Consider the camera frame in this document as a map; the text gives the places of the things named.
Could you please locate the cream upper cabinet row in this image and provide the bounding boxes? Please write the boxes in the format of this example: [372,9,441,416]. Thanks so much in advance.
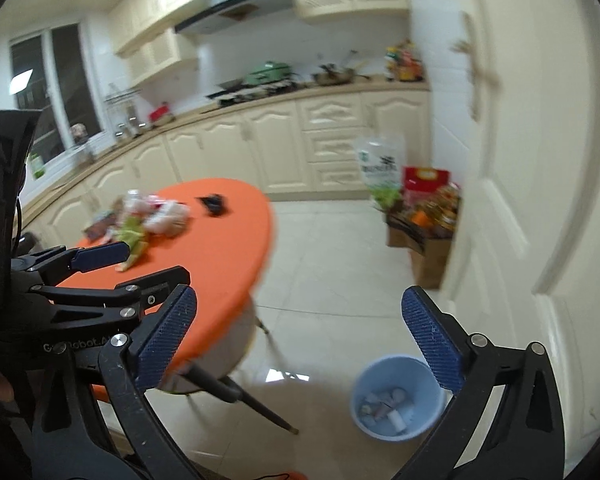
[110,0,291,56]

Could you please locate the steel range hood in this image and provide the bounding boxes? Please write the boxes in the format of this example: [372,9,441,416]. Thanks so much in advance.
[174,0,293,36]

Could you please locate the brown cardboard box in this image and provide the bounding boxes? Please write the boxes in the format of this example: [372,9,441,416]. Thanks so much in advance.
[386,210,456,291]

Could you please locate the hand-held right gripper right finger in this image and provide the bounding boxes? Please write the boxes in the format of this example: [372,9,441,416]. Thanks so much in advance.
[390,285,567,480]

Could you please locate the black gas stove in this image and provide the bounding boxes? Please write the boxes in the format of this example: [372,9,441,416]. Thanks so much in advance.
[205,81,311,107]

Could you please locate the orange round table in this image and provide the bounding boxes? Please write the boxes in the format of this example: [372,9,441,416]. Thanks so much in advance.
[55,177,276,403]

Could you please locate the pile of white paper scraps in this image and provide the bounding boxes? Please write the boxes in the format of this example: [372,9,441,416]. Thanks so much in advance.
[360,386,414,432]

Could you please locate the cream panel door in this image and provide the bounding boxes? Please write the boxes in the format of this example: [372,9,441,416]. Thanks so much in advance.
[440,0,600,461]

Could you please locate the clear rice bag green print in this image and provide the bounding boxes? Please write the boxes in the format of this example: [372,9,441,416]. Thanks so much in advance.
[355,132,407,211]

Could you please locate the green cooking pot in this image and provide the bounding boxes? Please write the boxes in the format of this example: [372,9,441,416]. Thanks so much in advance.
[242,60,296,86]

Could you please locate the steel pan with utensils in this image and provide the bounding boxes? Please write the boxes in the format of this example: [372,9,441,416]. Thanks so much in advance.
[312,61,372,87]

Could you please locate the black snack packet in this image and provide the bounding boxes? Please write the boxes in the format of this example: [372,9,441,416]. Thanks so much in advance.
[195,193,230,218]

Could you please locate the cluster of condiment bottles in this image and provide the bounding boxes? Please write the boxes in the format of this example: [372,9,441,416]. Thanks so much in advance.
[384,42,426,83]

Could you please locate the white chair with black legs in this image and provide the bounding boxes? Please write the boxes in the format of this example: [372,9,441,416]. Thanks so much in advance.
[157,297,301,436]

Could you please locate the light blue waste bin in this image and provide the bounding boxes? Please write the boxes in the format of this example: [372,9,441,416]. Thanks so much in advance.
[350,355,448,442]

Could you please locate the red gift box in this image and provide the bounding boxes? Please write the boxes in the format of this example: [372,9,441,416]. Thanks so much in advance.
[402,166,451,206]

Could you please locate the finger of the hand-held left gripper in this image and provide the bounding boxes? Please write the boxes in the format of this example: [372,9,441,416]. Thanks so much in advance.
[30,266,191,319]
[10,241,132,288]

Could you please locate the cream base cabinets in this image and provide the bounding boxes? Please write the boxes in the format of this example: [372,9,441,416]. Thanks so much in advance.
[22,89,431,261]

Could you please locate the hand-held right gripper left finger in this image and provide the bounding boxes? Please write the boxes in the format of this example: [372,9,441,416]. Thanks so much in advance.
[30,284,206,480]

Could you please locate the dark kitchen window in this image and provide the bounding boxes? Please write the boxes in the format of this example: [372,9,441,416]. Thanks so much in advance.
[7,22,106,161]

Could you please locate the brass door handle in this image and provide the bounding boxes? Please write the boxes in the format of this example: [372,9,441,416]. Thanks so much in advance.
[451,10,498,123]

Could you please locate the wall rack with steel utensils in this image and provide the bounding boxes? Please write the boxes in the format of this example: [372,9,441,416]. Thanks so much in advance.
[104,85,145,139]

